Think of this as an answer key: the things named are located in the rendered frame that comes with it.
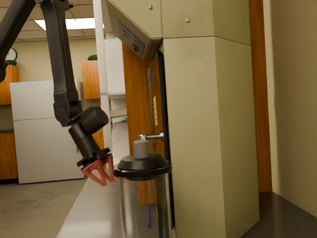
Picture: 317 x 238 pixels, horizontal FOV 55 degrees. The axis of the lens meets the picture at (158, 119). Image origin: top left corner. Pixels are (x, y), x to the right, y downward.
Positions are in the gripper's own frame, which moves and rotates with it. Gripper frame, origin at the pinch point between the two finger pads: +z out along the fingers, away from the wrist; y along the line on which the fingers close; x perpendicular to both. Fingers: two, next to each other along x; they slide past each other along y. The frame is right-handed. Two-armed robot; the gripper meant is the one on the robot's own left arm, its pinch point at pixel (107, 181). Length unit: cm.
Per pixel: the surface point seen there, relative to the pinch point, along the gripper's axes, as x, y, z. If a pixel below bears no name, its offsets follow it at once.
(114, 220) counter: 3.5, -1.8, 10.9
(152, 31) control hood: -40.8, -17.7, -19.7
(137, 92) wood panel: -18.1, 13.6, -20.0
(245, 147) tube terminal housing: -40.3, 0.8, 11.8
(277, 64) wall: -58, 35, -4
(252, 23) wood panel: -59, 33, -20
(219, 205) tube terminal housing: -30.9, -12.1, 18.7
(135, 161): -29.2, -31.4, 2.1
